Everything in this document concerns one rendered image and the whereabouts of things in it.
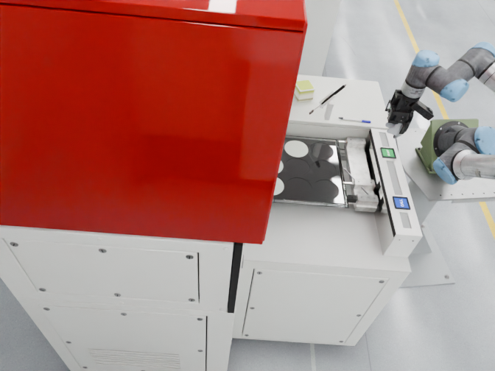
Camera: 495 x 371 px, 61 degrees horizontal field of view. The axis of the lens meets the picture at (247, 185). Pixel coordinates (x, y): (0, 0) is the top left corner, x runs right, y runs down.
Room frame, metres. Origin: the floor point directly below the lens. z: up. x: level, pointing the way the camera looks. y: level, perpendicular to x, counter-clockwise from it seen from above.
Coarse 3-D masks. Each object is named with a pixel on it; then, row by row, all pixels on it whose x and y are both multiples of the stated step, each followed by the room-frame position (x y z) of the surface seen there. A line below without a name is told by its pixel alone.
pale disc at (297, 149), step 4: (288, 144) 1.31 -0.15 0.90; (292, 144) 1.31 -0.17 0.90; (296, 144) 1.32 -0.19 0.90; (300, 144) 1.32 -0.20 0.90; (304, 144) 1.32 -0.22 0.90; (284, 148) 1.29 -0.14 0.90; (288, 148) 1.29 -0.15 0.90; (292, 148) 1.29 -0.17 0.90; (296, 148) 1.29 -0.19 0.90; (300, 148) 1.30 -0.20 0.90; (304, 148) 1.30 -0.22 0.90; (288, 152) 1.26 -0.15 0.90; (292, 152) 1.27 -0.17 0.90; (296, 152) 1.27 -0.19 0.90; (300, 152) 1.27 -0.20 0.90; (304, 152) 1.27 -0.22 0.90; (296, 156) 1.25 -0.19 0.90; (300, 156) 1.25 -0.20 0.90
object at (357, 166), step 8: (352, 152) 1.33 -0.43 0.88; (360, 152) 1.34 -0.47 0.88; (352, 160) 1.28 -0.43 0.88; (360, 160) 1.29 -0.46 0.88; (352, 168) 1.24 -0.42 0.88; (360, 168) 1.24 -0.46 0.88; (360, 176) 1.20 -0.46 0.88; (368, 176) 1.20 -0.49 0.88; (352, 192) 1.12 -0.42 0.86; (360, 192) 1.11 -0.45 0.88; (368, 192) 1.11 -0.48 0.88; (360, 208) 1.03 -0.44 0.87; (368, 208) 1.04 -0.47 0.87
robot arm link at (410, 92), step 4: (404, 80) 1.27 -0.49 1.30; (404, 84) 1.26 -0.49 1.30; (404, 88) 1.25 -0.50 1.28; (408, 88) 1.24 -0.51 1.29; (412, 88) 1.23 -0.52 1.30; (424, 88) 1.24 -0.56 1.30; (404, 92) 1.24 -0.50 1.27; (408, 92) 1.23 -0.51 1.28; (412, 92) 1.23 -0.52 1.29; (416, 92) 1.22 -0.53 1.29; (420, 92) 1.23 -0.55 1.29; (408, 96) 1.23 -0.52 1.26; (412, 96) 1.23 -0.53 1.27; (416, 96) 1.23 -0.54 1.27; (420, 96) 1.23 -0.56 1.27
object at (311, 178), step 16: (320, 144) 1.34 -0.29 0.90; (288, 160) 1.22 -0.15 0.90; (304, 160) 1.23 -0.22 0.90; (320, 160) 1.24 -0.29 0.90; (336, 160) 1.25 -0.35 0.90; (288, 176) 1.13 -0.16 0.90; (304, 176) 1.14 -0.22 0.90; (320, 176) 1.15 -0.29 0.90; (336, 176) 1.16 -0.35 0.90; (288, 192) 1.04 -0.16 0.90; (304, 192) 1.06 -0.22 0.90; (320, 192) 1.07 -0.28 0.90; (336, 192) 1.08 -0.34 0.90
